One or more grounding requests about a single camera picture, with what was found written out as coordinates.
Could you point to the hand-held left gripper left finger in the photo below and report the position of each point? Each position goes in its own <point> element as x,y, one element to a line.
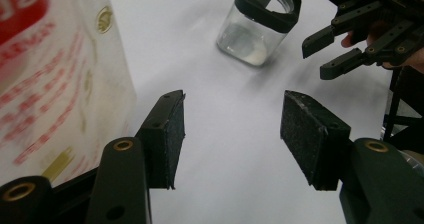
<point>163,137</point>

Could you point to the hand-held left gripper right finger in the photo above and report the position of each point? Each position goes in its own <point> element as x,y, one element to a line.
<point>313,140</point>

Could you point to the clear jar with black lid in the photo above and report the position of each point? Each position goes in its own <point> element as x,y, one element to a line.
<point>253,27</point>

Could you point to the red and white spout pouch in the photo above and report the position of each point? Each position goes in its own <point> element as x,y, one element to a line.
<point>50,84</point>

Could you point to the black metal stand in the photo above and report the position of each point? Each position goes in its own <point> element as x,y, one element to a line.
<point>395,100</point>

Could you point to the white paper sheet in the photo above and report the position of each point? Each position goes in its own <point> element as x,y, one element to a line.
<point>233,117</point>

